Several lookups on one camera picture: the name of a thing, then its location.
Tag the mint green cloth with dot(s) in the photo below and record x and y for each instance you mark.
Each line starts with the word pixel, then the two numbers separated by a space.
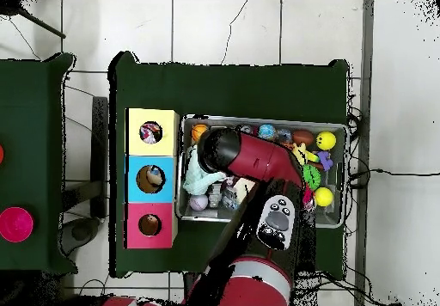
pixel 199 177

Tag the cream yellow cloth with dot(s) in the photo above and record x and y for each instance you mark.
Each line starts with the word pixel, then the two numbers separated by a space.
pixel 244 186

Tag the colourful polka dot cloth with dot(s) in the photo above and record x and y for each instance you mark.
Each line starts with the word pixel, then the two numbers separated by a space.
pixel 151 133

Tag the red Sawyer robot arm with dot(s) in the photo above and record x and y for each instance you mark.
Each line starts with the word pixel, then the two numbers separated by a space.
pixel 261 158

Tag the wooden box with three holes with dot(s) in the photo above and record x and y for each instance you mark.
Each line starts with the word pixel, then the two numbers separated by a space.
pixel 136 175

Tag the clear mesh bin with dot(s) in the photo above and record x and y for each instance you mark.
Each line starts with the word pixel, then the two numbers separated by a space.
pixel 337 216

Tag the small orange basketball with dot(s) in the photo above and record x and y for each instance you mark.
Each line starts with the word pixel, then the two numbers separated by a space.
pixel 198 131

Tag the small white ball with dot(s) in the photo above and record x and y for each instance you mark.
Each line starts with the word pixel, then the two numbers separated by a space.
pixel 199 202

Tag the globe print ball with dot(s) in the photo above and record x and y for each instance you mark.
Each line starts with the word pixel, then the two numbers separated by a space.
pixel 266 131

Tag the brown toy football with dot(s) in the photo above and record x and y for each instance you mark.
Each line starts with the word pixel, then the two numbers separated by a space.
pixel 302 137

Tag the green spiky ball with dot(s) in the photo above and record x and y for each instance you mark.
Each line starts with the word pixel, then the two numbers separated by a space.
pixel 312 177

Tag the yellow smiley ball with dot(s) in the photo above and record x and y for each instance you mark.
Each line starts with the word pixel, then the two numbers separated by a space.
pixel 326 140

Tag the plain yellow ball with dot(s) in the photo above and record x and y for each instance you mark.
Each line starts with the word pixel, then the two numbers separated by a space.
pixel 324 197

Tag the side table with green cloth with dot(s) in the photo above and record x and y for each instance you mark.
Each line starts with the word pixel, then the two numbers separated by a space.
pixel 34 148

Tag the pink disc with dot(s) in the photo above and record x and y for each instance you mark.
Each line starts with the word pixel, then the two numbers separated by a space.
pixel 15 225

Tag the red disc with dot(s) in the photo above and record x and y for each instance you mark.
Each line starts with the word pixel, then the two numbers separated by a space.
pixel 1 154

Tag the black tripod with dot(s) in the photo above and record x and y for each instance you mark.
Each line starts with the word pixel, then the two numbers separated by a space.
pixel 10 7

